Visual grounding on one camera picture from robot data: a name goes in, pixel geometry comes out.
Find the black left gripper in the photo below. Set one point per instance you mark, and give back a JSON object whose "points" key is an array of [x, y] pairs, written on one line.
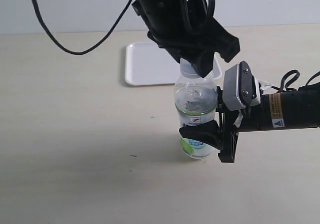
{"points": [[197, 47]]}

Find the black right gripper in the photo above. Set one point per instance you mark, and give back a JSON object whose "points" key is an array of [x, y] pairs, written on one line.
{"points": [[225, 136]]}

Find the white bottle cap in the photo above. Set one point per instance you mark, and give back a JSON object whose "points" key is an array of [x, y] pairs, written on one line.
{"points": [[187, 70]]}

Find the clear plastic water bottle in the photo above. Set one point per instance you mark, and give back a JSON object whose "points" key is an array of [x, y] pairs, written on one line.
{"points": [[195, 102]]}

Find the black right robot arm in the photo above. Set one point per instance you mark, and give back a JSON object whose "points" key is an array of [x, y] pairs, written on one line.
{"points": [[287, 110]]}

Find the white rectangular tray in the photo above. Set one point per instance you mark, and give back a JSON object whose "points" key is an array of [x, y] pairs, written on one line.
{"points": [[147, 64]]}

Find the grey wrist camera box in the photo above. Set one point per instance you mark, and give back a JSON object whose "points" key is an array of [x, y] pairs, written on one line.
{"points": [[241, 89]]}

